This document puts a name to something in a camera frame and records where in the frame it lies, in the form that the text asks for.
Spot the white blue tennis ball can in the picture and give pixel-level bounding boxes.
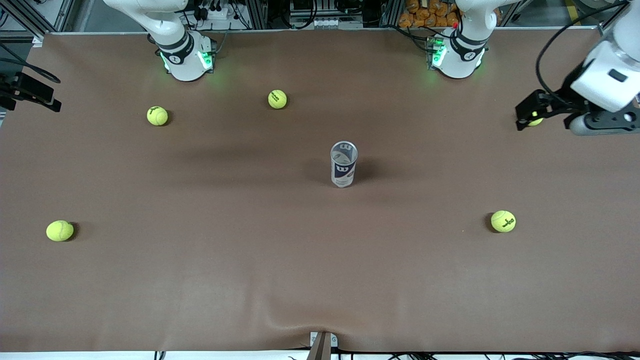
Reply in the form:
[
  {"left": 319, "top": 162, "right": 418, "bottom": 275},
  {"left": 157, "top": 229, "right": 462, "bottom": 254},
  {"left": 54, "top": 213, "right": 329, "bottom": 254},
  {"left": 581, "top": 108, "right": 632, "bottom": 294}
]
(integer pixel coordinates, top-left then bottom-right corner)
[{"left": 330, "top": 140, "right": 359, "bottom": 189}]

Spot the orange lumpy objects pile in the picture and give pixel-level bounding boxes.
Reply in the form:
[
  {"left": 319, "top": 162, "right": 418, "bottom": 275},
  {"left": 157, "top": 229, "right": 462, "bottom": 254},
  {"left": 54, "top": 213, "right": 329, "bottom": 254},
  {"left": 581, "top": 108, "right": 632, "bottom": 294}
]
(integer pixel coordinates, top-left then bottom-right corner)
[{"left": 398, "top": 0, "right": 460, "bottom": 28}]

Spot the white power strip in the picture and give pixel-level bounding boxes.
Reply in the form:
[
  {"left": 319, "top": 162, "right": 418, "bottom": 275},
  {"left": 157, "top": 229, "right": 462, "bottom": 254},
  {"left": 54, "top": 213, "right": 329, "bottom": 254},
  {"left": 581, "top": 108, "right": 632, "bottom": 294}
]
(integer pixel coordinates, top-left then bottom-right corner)
[{"left": 197, "top": 4, "right": 236, "bottom": 21}]

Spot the white electronics box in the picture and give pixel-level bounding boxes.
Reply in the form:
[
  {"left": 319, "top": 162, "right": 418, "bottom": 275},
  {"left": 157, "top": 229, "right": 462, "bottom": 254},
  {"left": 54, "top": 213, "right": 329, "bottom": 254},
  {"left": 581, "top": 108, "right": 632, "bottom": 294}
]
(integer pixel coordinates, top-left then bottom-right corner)
[{"left": 290, "top": 15, "right": 364, "bottom": 29}]

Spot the brown table mat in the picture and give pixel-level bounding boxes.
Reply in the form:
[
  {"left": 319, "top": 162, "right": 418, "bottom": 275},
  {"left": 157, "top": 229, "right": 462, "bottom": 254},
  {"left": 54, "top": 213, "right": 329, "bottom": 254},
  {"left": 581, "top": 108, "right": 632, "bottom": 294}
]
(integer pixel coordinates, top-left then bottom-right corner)
[{"left": 0, "top": 27, "right": 640, "bottom": 353}]

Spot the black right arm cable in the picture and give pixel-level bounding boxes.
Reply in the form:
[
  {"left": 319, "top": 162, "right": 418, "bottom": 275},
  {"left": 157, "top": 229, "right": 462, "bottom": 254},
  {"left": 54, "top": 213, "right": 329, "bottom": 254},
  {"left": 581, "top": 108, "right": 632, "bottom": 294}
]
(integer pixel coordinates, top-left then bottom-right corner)
[{"left": 0, "top": 42, "right": 62, "bottom": 84}]

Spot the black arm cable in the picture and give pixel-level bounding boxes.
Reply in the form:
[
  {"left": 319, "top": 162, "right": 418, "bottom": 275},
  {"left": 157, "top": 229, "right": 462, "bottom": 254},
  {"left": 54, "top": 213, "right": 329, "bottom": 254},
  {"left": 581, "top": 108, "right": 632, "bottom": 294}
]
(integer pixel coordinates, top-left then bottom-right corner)
[
  {"left": 535, "top": 0, "right": 628, "bottom": 96},
  {"left": 0, "top": 42, "right": 62, "bottom": 84}
]

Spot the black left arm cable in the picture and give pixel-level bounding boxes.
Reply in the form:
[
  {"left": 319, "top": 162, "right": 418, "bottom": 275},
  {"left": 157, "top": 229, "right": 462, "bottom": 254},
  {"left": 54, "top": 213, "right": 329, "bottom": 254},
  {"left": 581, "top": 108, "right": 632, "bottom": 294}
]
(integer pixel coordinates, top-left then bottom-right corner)
[{"left": 535, "top": 0, "right": 628, "bottom": 96}]

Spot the aluminium frame beam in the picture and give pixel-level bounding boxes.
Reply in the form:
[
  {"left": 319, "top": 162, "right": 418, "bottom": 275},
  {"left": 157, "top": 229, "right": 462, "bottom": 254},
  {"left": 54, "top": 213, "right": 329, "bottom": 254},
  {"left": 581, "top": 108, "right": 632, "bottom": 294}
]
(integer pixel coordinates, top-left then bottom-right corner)
[{"left": 0, "top": 0, "right": 76, "bottom": 47}]

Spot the aluminium frame post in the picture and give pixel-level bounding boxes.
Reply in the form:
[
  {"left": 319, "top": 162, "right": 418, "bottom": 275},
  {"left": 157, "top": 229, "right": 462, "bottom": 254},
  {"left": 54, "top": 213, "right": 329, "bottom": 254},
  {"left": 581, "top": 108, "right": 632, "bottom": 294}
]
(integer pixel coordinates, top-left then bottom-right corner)
[
  {"left": 247, "top": 0, "right": 268, "bottom": 30},
  {"left": 378, "top": 0, "right": 403, "bottom": 28}
]

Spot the grey pole with metal bracket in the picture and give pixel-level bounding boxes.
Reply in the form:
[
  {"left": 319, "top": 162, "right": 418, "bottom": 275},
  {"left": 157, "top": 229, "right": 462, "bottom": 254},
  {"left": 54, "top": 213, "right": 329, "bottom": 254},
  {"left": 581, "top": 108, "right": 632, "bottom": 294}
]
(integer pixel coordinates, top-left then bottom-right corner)
[{"left": 306, "top": 331, "right": 339, "bottom": 360}]

